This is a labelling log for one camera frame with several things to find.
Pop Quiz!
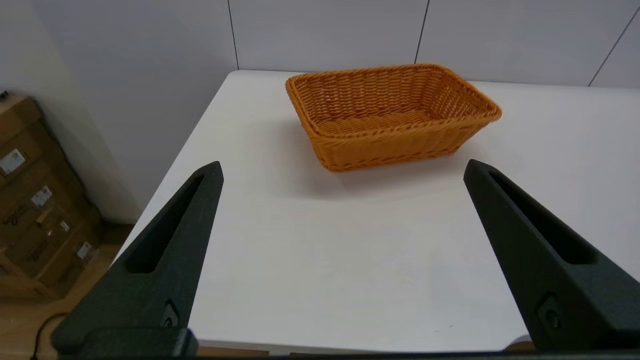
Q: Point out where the orange woven wicker basket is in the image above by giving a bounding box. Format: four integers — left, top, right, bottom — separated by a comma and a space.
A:
285, 63, 502, 173

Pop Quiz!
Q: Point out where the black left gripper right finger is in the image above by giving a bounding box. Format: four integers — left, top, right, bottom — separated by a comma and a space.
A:
463, 159, 640, 351

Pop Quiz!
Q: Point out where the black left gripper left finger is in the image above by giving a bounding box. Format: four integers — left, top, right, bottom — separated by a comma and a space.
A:
50, 161, 224, 354

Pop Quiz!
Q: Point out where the brown cardboard box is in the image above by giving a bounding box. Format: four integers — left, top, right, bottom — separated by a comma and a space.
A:
0, 225, 107, 302
0, 150, 88, 236
0, 197, 101, 276
0, 95, 68, 188

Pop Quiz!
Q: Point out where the black floor cable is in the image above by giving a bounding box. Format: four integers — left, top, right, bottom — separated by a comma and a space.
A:
31, 312, 69, 360

